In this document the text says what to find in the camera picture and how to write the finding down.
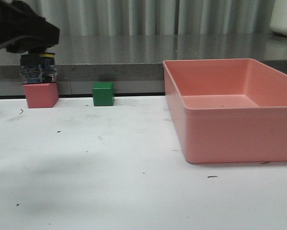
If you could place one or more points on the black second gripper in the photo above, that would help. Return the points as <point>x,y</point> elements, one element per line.
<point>22,30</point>

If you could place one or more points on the yellow mushroom push button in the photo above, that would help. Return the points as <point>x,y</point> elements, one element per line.
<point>38,68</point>

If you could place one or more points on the pink cube block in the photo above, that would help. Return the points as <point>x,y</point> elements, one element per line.
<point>41,95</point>

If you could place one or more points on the green cube block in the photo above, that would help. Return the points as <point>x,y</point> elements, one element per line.
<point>103,94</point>

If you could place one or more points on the pink plastic bin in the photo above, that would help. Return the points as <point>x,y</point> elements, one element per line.
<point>228,110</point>

